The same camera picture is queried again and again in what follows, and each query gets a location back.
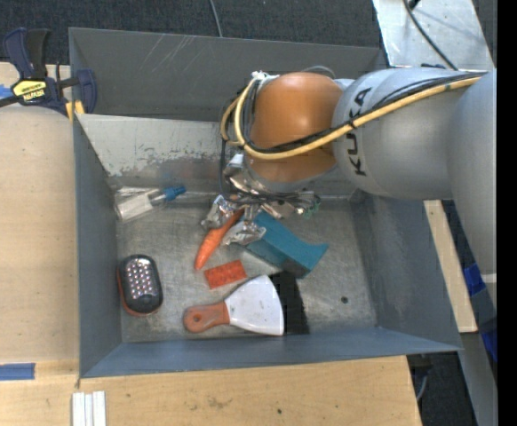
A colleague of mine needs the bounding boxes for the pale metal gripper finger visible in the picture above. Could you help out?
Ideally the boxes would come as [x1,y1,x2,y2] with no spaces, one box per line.
[221,220,267,247]
[200,194,235,232]

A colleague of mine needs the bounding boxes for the orange toy carrot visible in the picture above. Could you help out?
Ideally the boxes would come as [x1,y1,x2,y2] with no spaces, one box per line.
[194,208,245,272]

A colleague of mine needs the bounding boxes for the teal wedge block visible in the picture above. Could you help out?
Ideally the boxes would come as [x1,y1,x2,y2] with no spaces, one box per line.
[242,210,330,280]

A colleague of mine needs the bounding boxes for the red flat brick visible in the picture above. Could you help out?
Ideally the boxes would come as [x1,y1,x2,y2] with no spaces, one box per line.
[203,259,248,290]

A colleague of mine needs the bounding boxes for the clear bottle with blue cap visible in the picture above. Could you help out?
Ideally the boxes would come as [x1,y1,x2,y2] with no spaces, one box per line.
[113,185,187,223]

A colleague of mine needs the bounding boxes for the grey metal bin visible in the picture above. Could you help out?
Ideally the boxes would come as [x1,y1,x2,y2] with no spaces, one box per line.
[68,27,465,379]

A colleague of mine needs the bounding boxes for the white scraper with orange handle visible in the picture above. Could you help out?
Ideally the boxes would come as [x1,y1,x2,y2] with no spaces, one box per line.
[182,274,286,337]

